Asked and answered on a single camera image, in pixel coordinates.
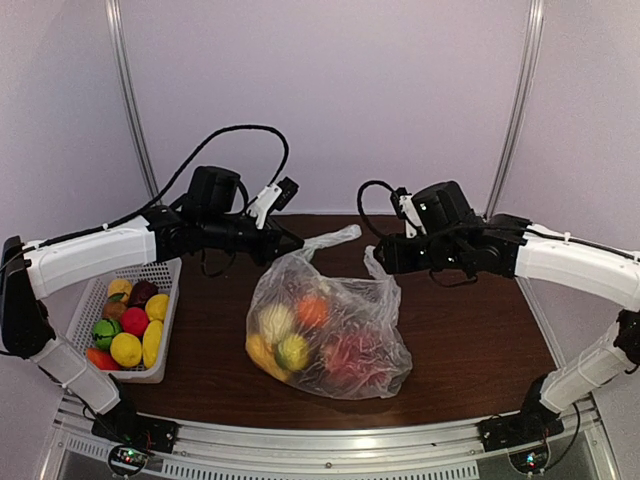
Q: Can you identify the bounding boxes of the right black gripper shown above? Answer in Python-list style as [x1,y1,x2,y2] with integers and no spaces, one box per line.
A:
[374,232,467,275]

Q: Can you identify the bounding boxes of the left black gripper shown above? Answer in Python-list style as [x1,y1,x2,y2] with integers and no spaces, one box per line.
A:
[200,211,303,267]

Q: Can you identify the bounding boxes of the clear plastic bag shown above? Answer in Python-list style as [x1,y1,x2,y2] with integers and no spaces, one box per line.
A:
[245,224,413,401]

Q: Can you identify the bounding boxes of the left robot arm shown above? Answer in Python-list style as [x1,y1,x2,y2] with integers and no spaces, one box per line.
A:
[1,166,302,444]

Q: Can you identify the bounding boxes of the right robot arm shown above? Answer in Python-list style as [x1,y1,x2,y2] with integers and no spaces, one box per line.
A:
[373,180,639,442]

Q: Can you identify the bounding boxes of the orange fruit in bag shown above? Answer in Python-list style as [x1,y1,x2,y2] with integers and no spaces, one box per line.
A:
[297,296,329,328]

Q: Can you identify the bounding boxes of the pale fruit in bag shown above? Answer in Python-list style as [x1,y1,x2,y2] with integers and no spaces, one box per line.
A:
[257,303,295,345]

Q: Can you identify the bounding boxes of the yellow green fruit in bag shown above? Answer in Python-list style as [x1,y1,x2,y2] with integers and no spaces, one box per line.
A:
[275,334,309,372]

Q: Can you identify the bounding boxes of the red fruit in bag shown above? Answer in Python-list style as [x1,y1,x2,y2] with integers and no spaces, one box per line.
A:
[320,333,388,390]

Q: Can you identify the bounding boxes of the yellow fruit back right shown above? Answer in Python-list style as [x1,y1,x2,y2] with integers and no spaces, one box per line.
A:
[144,294,170,322]

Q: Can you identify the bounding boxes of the dark purple fruit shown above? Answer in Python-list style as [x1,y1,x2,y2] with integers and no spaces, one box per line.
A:
[128,280,159,309]

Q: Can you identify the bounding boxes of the yellow fruit front right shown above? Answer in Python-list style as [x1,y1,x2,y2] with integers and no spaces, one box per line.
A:
[142,320,164,369]

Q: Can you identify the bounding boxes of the red round fruit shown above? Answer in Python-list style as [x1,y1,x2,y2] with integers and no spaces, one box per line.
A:
[120,307,149,338]

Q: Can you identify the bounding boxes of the yellow fruit with leaf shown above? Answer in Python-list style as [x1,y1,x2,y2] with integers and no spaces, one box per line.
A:
[107,278,133,304]

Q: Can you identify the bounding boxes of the brown fruit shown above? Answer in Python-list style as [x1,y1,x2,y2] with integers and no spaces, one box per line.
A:
[102,301,127,321]

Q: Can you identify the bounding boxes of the yellow fruit front centre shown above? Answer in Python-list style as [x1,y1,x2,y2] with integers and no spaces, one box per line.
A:
[110,332,142,368]

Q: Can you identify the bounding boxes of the green round fruit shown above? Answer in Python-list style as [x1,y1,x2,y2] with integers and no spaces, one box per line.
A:
[92,318,122,351]

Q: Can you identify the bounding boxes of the orange red fruit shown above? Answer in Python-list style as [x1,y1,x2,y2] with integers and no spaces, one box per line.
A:
[86,348,120,371]

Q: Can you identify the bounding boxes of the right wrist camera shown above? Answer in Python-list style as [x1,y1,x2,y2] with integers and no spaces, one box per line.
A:
[390,187,422,238]

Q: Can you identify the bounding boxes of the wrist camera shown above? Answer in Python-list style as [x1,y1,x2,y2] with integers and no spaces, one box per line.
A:
[247,177,299,230]
[390,187,422,238]

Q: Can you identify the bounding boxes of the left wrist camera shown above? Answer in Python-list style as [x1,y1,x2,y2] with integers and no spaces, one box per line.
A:
[247,177,299,230]

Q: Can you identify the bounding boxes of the left black cable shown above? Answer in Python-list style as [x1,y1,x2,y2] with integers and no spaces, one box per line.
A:
[39,125,291,249]

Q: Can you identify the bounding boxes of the aluminium front rail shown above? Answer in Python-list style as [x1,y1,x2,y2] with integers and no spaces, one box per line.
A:
[49,404,621,480]

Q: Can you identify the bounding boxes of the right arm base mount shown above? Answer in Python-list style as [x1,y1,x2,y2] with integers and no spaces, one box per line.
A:
[476,375,564,452]

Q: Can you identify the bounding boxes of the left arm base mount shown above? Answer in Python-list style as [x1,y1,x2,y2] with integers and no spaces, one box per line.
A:
[91,374,178,454]

